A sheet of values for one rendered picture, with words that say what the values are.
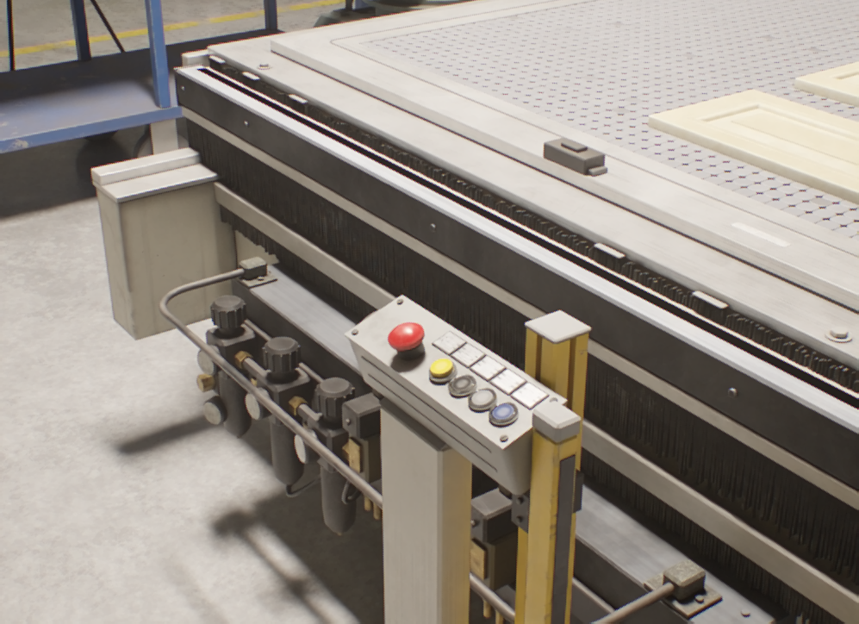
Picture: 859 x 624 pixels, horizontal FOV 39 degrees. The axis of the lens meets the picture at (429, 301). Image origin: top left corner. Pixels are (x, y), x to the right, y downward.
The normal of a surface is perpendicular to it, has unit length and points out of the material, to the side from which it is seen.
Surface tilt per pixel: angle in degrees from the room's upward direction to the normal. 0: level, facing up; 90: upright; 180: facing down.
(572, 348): 90
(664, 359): 90
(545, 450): 90
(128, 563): 0
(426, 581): 90
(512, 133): 0
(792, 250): 0
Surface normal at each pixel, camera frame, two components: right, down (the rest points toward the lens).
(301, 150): -0.81, 0.26
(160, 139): 0.58, 0.36
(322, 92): 0.00, -0.89
